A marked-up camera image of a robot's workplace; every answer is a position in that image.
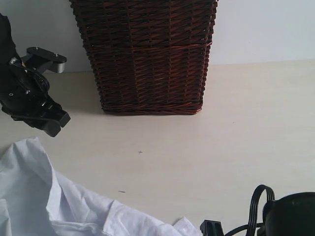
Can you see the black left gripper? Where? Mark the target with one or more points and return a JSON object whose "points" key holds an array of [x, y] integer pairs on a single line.
{"points": [[24, 96]]}

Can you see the white t-shirt red lettering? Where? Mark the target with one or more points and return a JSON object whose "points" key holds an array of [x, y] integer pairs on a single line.
{"points": [[35, 200]]}

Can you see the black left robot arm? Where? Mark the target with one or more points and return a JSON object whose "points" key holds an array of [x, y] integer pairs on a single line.
{"points": [[8, 53]]}

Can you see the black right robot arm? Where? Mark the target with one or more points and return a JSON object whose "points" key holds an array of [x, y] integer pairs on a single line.
{"points": [[293, 215]]}

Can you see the dark brown wicker basket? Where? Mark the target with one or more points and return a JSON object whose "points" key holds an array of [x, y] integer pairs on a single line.
{"points": [[149, 57]]}

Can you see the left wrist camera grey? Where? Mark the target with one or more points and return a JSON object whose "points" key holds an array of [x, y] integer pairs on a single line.
{"points": [[42, 60]]}

